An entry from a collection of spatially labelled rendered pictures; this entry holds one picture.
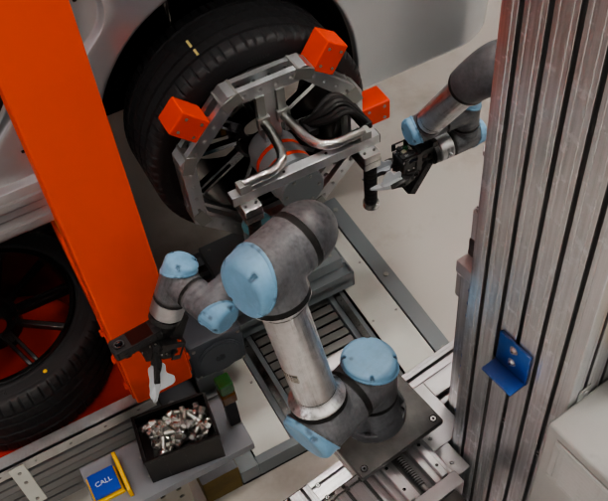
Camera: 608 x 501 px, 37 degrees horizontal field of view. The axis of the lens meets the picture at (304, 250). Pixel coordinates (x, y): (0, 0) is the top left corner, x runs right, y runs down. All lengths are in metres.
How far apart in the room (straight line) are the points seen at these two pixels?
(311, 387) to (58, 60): 0.74
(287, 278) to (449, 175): 2.16
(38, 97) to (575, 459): 1.10
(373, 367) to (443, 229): 1.65
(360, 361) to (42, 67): 0.81
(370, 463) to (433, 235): 1.56
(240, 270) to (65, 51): 0.50
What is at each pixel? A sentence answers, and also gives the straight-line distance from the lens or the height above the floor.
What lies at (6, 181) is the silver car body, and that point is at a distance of 2.49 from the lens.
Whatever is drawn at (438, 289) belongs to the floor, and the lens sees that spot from 3.22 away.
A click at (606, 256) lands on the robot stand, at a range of 1.26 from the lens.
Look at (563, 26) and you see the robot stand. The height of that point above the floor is 1.92.
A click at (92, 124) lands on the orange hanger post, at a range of 1.74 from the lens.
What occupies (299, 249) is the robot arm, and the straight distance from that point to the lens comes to 1.49.
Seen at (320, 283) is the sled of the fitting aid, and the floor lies 0.15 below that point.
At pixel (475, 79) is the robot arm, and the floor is 1.28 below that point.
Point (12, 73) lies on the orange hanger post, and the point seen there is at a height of 1.63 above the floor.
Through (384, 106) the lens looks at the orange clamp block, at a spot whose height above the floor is 0.87.
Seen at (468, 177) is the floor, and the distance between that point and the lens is 3.58.
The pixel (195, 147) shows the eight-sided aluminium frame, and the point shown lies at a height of 1.01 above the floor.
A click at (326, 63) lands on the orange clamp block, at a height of 1.10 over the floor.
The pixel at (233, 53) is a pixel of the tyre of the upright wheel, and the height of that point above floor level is 1.17.
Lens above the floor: 2.58
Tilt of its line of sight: 51 degrees down
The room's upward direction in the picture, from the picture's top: 7 degrees counter-clockwise
